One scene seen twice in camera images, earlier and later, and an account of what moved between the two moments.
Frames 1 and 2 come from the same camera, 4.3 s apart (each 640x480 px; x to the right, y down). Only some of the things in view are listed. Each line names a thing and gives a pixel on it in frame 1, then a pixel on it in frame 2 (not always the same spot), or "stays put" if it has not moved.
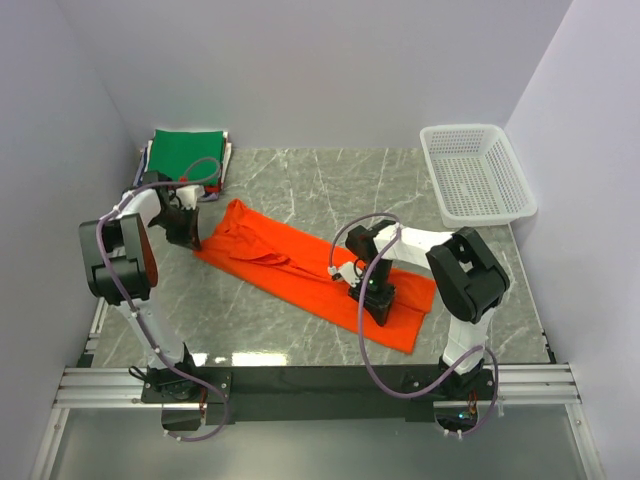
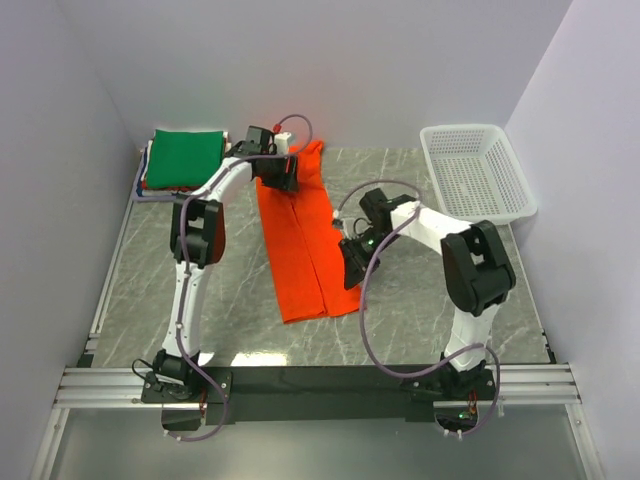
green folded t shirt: [187, 156] stays put
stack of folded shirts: [189, 158] stays put
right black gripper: [379, 305] -> [355, 263]
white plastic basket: [476, 178] stays put
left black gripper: [189, 236] -> [288, 181]
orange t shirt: [296, 264] -> [303, 243]
